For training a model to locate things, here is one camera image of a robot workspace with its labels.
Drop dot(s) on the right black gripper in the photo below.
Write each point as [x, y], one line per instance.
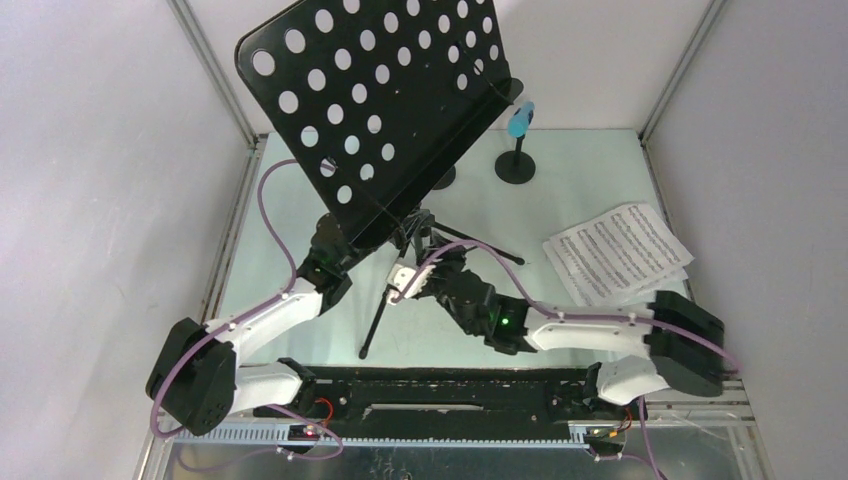
[454, 260]

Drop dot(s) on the sheet music page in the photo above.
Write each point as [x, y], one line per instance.
[639, 217]
[600, 265]

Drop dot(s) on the black music stand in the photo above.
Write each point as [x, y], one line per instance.
[376, 100]

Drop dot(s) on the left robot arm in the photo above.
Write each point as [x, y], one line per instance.
[201, 376]

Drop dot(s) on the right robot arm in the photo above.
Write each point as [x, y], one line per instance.
[668, 342]

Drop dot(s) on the right black microphone stand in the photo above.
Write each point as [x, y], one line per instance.
[515, 167]

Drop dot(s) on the blue toy microphone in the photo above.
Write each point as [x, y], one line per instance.
[519, 123]

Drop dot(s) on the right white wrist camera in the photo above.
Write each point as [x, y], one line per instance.
[405, 281]

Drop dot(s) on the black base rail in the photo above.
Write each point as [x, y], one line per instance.
[451, 405]

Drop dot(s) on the aluminium frame rail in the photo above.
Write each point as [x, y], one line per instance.
[264, 430]

